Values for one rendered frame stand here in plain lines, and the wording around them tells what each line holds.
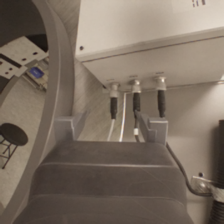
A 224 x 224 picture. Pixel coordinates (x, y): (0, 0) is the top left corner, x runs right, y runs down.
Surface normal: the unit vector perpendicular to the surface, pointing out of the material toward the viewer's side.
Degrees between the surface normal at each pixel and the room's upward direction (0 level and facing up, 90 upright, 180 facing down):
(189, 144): 90
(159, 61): 132
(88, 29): 90
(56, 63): 90
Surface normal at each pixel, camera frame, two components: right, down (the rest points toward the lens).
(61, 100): 0.94, -0.04
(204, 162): -0.34, -0.25
